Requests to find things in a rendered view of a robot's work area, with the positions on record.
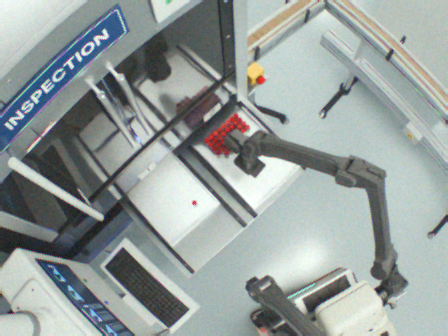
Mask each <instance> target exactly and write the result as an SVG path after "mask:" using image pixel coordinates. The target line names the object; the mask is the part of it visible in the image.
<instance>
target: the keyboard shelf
mask: <svg viewBox="0 0 448 336"><path fill-rule="evenodd" d="M122 247H124V248H125V249H127V251H128V252H129V253H130V254H131V255H132V256H133V257H135V259H136V260H137V261H138V262H139V263H140V264H141V265H143V267H144V268H145V269H146V270H147V271H149V272H150V273H151V274H152V276H153V277H155V278H156V279H157V280H158V281H159V282H160V283H161V284H162V285H163V286H164V287H165V288H167V289H168V290H169V291H170V292H171V293H172V294H173V295H174V296H176V297H177V298H178V299H179V300H180V301H181V302H182V303H183V304H185V305H186V306H187V307H188V308H189V309H190V310H189V311H188V312H186V313H185V315H184V316H183V317H181V319H179V320H178V321H177V322H176V323H175V324H174V325H173V326H172V327H171V328H170V330H171V332H170V333H169V334H173V332H175V331H176V329H178V328H179V327H180V326H182V325H183V323H184V322H186V321H187V320H188V319H189V318H190V317H191V315H193V314H194V313H196V311H197V310H198V309H200V307H201V306H200V305H199V304H198V303H196V302H195V301H194V300H193V299H192V298H191V297H190V296H188V295H187V294H186V293H185V292H183V290H182V289H181V288H180V287H178V286H177V285H176V284H175V283H174V282H172V280H171V279H169V278H168V277H166V276H165V275H164V274H163V273H162V271H160V270H159V269H158V268H157V267H156V266H155V265H153V264H152V262H151V261H150V260H149V259H148V258H147V257H145V256H144V255H143V253H142V252H141V251H140V250H139V249H137V248H136V247H135V245H134V244H133V243H132V242H131V241H130V240H128V239H126V238H124V239H123V241H122V242H120V244H119V245H117V247H116V248H115V249H114V250H113V251H112V252H111V253H110V255H108V258H106V259H105V261H103V263H101V265H100V268H101V269H102V270H103V271H104V272H105V273H106V274H107V275H108V276H109V277H110V278H111V279H112V280H113V281H114V282H115V283H116V284H117V285H118V286H119V287H120V288H121V289H122V290H123V291H124V292H125V293H127V295H126V296H125V297H124V298H122V299H123V301H124V302H125V303H126V304H128V305H129V307H130V308H132V309H133V310H134V311H135V312H136V313H137V314H138V315H139V316H141V317H142V319H144V320H145V321H146V322H148V324H149V325H150V326H153V324H155V323H156V322H157V323H159V324H160V325H161V326H162V328H164V329H169V328H168V327H166V326H165V324H163V323H162V322H161V321H159V320H158V318H156V317H155V316H154V315H152V313H151V312H149V311H148V310H147V309H146V308H145V307H144V306H143V305H142V304H140V303H139V302H138V301H137V299H136V298H135V297H134V296H132V295H131V294H130V292H129V291H127V290H126V289H125V288H124V287H123V286H122V285H121V284H120V283H119V282H118V281H117V280H116V279H115V278H114V277H113V276H112V275H111V274H110V273H109V272H108V271H107V270H106V269H105V265H107V263H109V261H110V260H112V258H113V257H114V255H115V254H117V252H118V251H119V250H120V249H121V248H122Z"/></svg>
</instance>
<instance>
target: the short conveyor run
mask: <svg viewBox="0 0 448 336"><path fill-rule="evenodd" d="M325 4H326V3H325V2H324V1H322V0H291V1H290V0H285V4H284V5H285V6H282V7H281V8H280V9H278V10H276V11H275V12H274V13H273V14H271V15H269V16H268V17H266V18H265V19H263V21H260V22H259V23H258V24H257V25H256V26H253V28H251V29H250V30H248V44H247V61H250V60H251V59H253V60H254V61H255V62H258V61H259V60H260V59H261V58H263V56H265V55H267V54H268V52H270V51H271V50H274V48H275V47H277V46H278V45H279V44H281V43H282V42H283V41H284V40H286V39H287V38H289V37H290V35H291V36H292V35H293V33H295V32H297V31H298V30H300V28H302V26H305V24H307V23H308V22H309V21H311V20H312V19H313V18H315V17H316V16H318V15H319V14H320V13H322V12H323V11H324V7H325Z"/></svg>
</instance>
